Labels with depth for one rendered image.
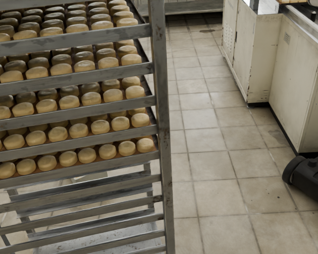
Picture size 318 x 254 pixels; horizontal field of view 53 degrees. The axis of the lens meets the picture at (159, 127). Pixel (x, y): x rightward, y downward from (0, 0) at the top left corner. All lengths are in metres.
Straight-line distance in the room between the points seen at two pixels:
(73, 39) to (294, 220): 1.68
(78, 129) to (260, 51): 2.01
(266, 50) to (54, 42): 2.15
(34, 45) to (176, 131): 2.02
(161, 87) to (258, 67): 2.02
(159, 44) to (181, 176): 1.60
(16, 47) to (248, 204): 1.68
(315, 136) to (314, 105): 0.26
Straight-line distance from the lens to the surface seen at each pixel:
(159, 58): 0.73
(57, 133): 0.90
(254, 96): 2.86
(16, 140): 0.92
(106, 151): 0.93
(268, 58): 2.73
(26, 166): 0.97
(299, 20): 2.37
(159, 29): 0.71
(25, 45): 0.74
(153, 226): 1.77
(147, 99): 0.81
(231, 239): 1.92
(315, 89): 2.14
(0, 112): 0.88
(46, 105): 0.85
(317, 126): 2.31
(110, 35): 0.73
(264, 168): 2.35
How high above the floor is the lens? 1.55
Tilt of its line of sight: 35 degrees down
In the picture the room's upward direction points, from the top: 4 degrees counter-clockwise
